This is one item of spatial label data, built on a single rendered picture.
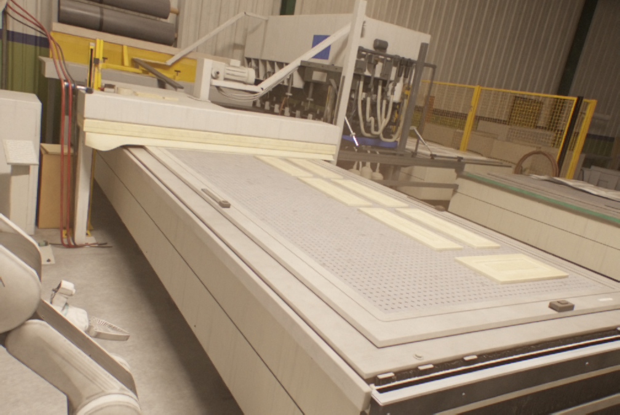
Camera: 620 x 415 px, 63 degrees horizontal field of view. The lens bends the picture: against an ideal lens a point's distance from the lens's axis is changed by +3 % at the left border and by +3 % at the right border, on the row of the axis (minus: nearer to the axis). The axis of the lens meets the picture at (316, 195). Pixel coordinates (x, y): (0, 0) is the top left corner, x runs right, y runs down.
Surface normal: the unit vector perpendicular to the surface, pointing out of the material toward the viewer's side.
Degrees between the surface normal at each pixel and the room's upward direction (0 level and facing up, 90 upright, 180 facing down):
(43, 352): 90
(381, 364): 0
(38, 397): 0
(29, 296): 89
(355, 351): 0
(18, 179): 90
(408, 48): 90
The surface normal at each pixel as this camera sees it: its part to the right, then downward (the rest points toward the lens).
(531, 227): -0.84, -0.03
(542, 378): 0.51, 0.28
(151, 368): 0.18, -0.96
